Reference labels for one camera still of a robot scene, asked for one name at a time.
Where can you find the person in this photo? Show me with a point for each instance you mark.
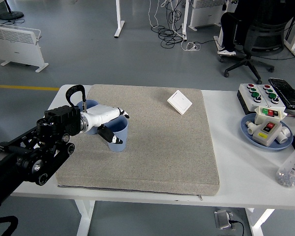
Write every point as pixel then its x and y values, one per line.
pixel 228 29

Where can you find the black device in plastic wrap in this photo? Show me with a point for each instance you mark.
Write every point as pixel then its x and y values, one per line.
pixel 287 93

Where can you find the black office chair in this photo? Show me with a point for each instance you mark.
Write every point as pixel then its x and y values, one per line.
pixel 265 37

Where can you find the white push-button control box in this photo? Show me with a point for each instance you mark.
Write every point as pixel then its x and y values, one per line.
pixel 276 103
pixel 245 98

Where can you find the white desk frame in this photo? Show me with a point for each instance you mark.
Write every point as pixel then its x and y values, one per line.
pixel 291 44

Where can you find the white wall switch plate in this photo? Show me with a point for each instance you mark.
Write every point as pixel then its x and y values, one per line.
pixel 180 102

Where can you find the white table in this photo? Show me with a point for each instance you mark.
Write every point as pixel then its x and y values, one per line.
pixel 236 182

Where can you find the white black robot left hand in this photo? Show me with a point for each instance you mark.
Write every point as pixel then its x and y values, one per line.
pixel 100 114

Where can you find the black fan base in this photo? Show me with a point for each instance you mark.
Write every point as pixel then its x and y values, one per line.
pixel 11 15

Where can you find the blue round plate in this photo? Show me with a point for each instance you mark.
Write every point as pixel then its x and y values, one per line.
pixel 247 140

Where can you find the grey foot pedal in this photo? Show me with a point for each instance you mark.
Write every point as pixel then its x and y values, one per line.
pixel 222 218

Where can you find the white switch box green red buttons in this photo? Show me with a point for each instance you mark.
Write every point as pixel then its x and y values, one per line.
pixel 269 112

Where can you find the grey-brown fabric mat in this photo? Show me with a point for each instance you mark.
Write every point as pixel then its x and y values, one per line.
pixel 150 147

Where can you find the beige switch box red button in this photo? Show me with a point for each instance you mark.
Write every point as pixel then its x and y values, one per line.
pixel 265 134

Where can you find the white desk leg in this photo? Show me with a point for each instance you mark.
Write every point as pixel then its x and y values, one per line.
pixel 119 22
pixel 185 22
pixel 220 41

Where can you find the white panel heater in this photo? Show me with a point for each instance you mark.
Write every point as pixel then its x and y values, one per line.
pixel 206 14
pixel 17 49

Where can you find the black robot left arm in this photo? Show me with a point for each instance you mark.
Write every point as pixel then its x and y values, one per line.
pixel 39 152

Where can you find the blue ribbed plastic cup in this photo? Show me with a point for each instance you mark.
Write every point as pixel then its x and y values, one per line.
pixel 91 103
pixel 118 147

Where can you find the white pipe fitting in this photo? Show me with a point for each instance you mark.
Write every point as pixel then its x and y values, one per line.
pixel 251 127
pixel 284 135

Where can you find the clear bottle red cap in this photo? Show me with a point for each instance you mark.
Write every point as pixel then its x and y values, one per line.
pixel 291 169

